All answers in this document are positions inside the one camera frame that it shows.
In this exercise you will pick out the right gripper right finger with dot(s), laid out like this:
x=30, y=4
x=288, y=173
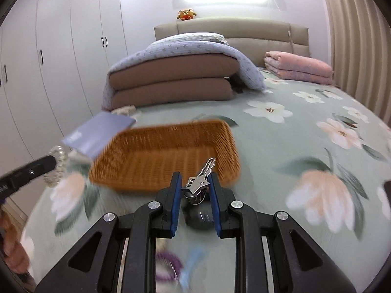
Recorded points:
x=272, y=243

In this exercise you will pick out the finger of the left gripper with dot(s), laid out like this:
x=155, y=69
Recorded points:
x=18, y=178

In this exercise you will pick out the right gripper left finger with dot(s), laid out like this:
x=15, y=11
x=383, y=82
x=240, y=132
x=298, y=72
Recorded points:
x=118, y=252

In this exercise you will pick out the silver keys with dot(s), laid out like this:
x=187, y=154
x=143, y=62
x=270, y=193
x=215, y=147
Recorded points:
x=196, y=187

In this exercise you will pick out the person's left hand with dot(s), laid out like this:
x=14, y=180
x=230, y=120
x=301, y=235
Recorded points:
x=15, y=255

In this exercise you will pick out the blue-grey notebook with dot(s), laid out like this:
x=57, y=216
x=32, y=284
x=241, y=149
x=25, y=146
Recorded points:
x=93, y=136

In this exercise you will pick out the black round jar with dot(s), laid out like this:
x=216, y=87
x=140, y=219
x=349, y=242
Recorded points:
x=198, y=214

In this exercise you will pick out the floral green bedspread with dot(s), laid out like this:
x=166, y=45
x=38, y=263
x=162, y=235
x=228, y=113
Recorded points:
x=310, y=150

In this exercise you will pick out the brown wicker basket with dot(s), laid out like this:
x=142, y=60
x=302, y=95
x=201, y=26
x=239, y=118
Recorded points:
x=144, y=159

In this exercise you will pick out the cream knitted cloth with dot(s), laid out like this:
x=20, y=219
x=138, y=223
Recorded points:
x=125, y=111

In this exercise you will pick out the white wardrobe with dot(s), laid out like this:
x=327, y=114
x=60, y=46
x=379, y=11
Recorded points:
x=55, y=55

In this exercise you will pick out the folded pink blanket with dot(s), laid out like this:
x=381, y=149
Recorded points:
x=300, y=68

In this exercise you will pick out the folded brown quilt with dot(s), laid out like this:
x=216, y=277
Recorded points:
x=200, y=77

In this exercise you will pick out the lavender patterned blanket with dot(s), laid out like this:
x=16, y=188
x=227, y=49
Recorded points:
x=248, y=72

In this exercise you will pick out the beige padded headboard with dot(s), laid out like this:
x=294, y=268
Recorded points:
x=252, y=36

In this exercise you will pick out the beige curtain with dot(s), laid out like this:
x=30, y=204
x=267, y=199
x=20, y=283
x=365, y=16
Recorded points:
x=360, y=44

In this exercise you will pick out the orange plush toy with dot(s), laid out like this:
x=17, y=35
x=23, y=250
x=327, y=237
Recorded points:
x=186, y=14

